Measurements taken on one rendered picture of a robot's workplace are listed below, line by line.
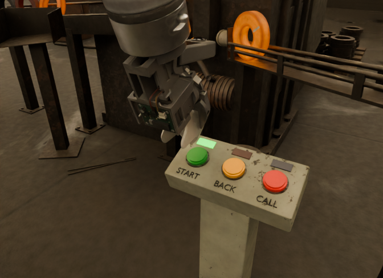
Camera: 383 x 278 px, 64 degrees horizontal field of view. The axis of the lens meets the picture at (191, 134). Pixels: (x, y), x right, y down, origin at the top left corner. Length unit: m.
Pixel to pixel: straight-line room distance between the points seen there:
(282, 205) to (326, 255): 0.77
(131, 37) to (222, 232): 0.41
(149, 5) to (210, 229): 0.44
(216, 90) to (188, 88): 0.74
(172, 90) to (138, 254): 0.87
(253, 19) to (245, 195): 0.64
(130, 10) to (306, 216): 1.20
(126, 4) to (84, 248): 1.05
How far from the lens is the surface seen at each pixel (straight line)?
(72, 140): 1.91
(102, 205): 1.42
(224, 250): 0.66
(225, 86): 1.15
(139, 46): 0.36
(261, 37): 1.01
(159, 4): 0.34
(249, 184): 0.55
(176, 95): 0.41
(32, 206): 1.52
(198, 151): 0.59
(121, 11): 0.35
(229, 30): 1.12
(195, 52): 0.46
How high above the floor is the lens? 0.94
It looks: 30 degrees down
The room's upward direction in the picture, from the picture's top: straight up
